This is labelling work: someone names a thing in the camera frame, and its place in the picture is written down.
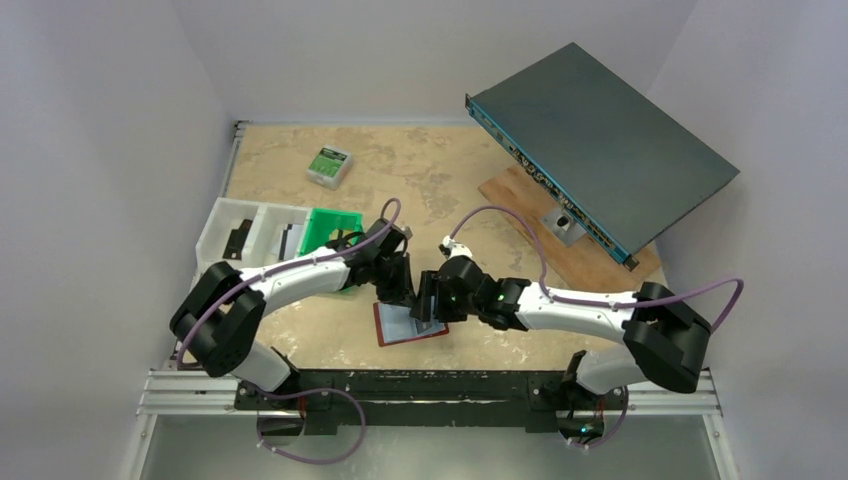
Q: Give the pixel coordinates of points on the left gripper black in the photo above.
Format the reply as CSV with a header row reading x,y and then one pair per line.
x,y
395,288

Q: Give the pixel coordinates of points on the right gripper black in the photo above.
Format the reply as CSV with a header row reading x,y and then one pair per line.
x,y
427,299

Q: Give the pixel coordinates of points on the red card holder wallet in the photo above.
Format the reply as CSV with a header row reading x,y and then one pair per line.
x,y
394,325

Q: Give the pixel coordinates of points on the white card with black stripe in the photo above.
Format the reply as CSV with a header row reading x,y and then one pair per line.
x,y
287,244

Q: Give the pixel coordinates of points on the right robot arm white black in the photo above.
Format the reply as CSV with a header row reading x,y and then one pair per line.
x,y
656,337

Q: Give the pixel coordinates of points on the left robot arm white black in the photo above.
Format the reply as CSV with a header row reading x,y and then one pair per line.
x,y
218,321

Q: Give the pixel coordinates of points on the green plastic bin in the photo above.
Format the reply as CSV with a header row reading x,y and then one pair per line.
x,y
322,226

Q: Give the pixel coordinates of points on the small green labelled box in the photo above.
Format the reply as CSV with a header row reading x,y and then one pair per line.
x,y
329,167

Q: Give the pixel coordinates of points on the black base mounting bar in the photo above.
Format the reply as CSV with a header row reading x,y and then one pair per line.
x,y
537,401

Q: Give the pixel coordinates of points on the white plastic bin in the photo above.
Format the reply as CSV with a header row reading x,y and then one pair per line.
x,y
249,234

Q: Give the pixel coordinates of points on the black part in bin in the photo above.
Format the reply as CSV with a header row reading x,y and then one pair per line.
x,y
236,241

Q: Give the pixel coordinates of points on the wooden board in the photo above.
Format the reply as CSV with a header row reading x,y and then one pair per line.
x,y
573,254

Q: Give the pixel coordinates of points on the metal bracket with knob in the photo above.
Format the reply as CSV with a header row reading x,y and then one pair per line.
x,y
562,225

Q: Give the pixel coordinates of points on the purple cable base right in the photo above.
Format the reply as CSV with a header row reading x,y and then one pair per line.
x,y
595,432

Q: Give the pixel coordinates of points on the dark network switch box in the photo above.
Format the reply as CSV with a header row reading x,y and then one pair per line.
x,y
611,159

